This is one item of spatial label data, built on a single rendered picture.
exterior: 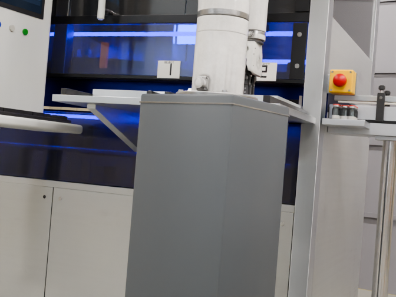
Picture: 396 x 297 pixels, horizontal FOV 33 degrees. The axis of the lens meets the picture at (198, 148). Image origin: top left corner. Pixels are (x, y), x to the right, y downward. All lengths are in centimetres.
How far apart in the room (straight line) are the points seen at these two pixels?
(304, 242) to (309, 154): 27
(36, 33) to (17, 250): 81
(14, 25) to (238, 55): 105
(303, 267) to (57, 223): 92
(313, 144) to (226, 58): 68
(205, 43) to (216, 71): 7
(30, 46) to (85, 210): 60
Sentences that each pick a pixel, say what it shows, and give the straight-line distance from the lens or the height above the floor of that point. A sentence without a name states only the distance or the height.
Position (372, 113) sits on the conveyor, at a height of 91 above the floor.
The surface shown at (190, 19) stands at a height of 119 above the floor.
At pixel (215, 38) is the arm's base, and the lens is 150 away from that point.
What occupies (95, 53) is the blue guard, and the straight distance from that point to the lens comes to 244.
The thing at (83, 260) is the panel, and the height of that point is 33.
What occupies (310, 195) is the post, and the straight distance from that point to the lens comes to 209.
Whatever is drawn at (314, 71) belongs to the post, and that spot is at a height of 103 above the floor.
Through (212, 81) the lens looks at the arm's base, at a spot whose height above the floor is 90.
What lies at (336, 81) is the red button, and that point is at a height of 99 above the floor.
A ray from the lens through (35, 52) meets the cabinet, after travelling 242.
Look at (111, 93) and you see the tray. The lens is 208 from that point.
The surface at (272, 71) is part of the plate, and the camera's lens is 215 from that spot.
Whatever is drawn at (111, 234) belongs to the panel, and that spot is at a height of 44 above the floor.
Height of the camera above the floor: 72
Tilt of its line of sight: 1 degrees up
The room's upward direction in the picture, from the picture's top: 5 degrees clockwise
